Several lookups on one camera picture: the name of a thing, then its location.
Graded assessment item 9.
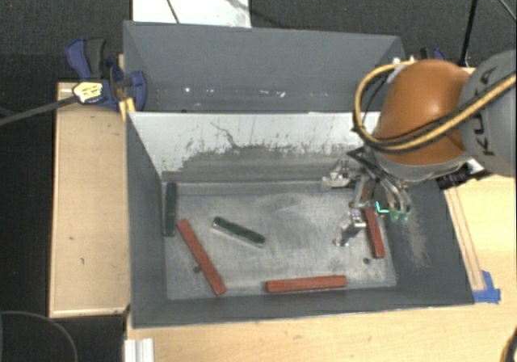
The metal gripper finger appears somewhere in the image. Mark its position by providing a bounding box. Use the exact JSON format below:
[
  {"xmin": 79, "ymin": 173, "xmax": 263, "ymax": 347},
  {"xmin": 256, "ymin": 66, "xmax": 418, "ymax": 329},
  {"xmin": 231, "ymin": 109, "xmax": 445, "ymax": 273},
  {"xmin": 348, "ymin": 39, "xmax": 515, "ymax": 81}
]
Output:
[
  {"xmin": 321, "ymin": 158, "xmax": 359, "ymax": 192},
  {"xmin": 333, "ymin": 208, "xmax": 368, "ymax": 248}
]

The red-brown flat block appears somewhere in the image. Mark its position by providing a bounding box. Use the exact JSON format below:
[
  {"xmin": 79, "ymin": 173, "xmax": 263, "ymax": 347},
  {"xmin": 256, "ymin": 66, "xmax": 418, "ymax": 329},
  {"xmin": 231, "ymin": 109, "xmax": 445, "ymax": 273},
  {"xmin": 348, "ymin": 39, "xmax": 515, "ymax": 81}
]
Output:
[
  {"xmin": 176, "ymin": 218, "xmax": 229, "ymax": 297},
  {"xmin": 264, "ymin": 275, "xmax": 349, "ymax": 294},
  {"xmin": 360, "ymin": 185, "xmax": 386, "ymax": 260}
]

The dark green flat block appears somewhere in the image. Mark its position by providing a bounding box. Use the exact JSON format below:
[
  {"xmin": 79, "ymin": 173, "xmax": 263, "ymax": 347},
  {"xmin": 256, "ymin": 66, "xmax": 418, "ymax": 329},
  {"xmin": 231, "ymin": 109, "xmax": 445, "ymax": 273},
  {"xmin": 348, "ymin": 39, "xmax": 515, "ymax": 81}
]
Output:
[
  {"xmin": 162, "ymin": 181, "xmax": 179, "ymax": 238},
  {"xmin": 211, "ymin": 216, "xmax": 267, "ymax": 248}
]

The grey metal bin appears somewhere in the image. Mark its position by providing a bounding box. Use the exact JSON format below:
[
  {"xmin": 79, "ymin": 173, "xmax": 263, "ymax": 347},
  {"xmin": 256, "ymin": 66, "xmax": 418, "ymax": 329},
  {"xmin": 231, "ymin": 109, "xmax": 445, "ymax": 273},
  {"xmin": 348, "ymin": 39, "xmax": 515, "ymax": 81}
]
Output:
[{"xmin": 122, "ymin": 19, "xmax": 476, "ymax": 330}]

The pale wood flat board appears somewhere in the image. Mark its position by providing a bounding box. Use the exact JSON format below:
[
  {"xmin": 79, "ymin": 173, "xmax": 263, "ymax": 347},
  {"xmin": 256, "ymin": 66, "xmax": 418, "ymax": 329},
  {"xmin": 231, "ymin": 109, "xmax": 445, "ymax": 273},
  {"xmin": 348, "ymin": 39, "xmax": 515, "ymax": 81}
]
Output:
[{"xmin": 48, "ymin": 82, "xmax": 131, "ymax": 318}]

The black cylinder on white bracket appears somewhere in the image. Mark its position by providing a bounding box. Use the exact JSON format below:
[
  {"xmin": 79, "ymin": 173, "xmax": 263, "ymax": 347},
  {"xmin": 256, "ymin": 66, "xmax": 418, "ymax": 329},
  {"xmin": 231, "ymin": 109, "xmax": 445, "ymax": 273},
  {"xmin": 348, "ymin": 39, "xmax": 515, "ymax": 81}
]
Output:
[{"xmin": 435, "ymin": 159, "xmax": 486, "ymax": 190}]

